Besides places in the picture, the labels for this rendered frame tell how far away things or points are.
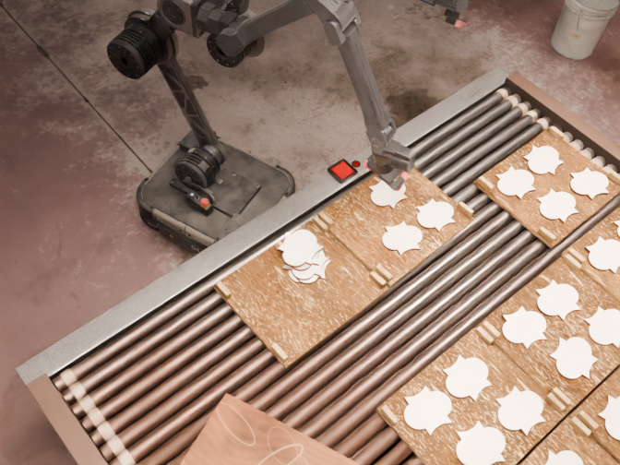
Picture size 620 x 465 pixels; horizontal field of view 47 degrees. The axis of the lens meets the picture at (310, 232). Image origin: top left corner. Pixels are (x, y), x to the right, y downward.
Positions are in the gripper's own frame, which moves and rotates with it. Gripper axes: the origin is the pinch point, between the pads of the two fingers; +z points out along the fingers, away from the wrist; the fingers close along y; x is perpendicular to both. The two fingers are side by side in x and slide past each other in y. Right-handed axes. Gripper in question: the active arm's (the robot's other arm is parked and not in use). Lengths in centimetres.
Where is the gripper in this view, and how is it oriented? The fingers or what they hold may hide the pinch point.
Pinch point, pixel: (387, 179)
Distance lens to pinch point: 232.5
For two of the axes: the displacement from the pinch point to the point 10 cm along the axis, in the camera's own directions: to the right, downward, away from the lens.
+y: 6.7, 6.1, -4.2
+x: 7.1, -6.9, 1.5
